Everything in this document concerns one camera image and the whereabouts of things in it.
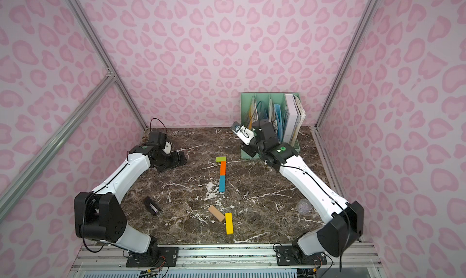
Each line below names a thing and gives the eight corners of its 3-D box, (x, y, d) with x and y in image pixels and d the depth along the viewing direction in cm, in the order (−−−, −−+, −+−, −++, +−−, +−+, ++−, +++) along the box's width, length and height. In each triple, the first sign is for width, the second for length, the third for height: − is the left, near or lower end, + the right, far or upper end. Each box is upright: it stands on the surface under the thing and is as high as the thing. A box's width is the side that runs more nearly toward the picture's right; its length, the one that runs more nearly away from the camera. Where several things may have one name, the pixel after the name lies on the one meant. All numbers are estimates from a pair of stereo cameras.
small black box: (142, 203, 90) (140, 201, 88) (149, 197, 92) (148, 195, 90) (155, 216, 86) (153, 214, 84) (162, 209, 88) (161, 207, 86)
